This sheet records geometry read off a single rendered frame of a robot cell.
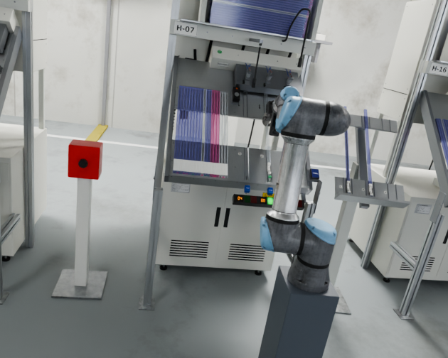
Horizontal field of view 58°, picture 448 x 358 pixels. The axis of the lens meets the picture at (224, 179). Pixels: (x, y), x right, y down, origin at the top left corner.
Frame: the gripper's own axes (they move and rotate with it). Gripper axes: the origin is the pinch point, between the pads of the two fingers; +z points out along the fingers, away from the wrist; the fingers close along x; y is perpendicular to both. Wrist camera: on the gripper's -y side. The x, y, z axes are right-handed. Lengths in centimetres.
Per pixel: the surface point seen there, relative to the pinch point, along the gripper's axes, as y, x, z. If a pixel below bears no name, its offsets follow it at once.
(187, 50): 46, 42, 18
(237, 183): -32.9, 15.3, -7.4
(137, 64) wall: 175, 87, 291
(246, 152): -16.0, 10.9, -3.0
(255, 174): -27.3, 6.6, -5.8
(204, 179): -32.6, 31.1, -8.5
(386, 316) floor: -92, -82, 32
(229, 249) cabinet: -60, 7, 47
